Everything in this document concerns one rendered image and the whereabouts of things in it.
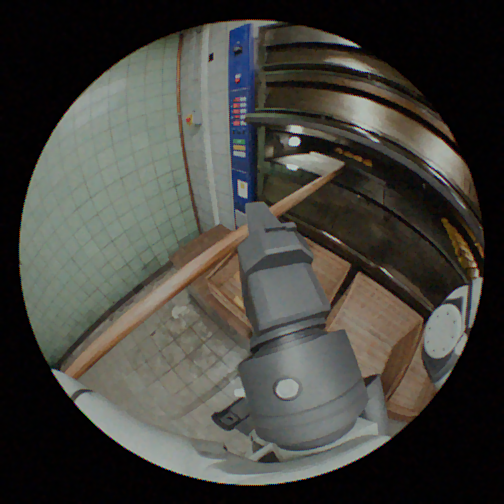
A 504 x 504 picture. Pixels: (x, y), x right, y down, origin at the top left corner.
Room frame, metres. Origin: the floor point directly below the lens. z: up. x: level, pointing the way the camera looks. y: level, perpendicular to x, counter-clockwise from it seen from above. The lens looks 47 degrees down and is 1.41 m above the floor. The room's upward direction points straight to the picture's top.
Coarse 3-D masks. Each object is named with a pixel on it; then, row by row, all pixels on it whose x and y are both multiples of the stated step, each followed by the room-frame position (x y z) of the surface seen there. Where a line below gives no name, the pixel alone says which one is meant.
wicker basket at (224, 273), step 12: (312, 252) 0.57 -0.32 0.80; (324, 252) 0.54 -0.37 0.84; (228, 264) 0.56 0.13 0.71; (312, 264) 0.54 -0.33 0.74; (324, 264) 0.50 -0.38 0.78; (336, 264) 0.47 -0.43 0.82; (348, 264) 0.44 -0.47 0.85; (216, 276) 0.50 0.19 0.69; (228, 276) 0.55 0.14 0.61; (324, 276) 0.47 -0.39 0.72; (216, 288) 0.40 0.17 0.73; (228, 288) 0.48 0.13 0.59; (240, 288) 0.49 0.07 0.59; (324, 288) 0.43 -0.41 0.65; (336, 288) 0.34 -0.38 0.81; (228, 300) 0.34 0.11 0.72; (240, 312) 0.30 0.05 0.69
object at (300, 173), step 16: (272, 160) 0.87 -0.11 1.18; (304, 176) 0.70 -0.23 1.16; (320, 176) 0.67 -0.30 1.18; (336, 192) 0.59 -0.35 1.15; (352, 192) 0.55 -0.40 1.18; (368, 208) 0.48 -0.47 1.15; (384, 208) 0.46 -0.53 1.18; (400, 224) 0.38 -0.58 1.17; (416, 240) 0.31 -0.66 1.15; (432, 256) 0.22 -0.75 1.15; (448, 272) 0.12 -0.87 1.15
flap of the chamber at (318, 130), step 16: (272, 128) 0.84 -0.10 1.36; (288, 128) 0.70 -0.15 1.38; (304, 128) 0.58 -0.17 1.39; (320, 128) 0.52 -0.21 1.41; (336, 128) 0.49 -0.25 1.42; (352, 144) 0.52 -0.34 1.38; (368, 144) 0.42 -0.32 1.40; (384, 160) 0.47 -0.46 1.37; (400, 160) 0.35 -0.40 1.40; (416, 176) 0.33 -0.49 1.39; (432, 192) 0.32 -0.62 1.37; (448, 192) 0.22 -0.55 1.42; (448, 208) 0.26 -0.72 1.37; (464, 224) 0.16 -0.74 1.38; (480, 240) 0.06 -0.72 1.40
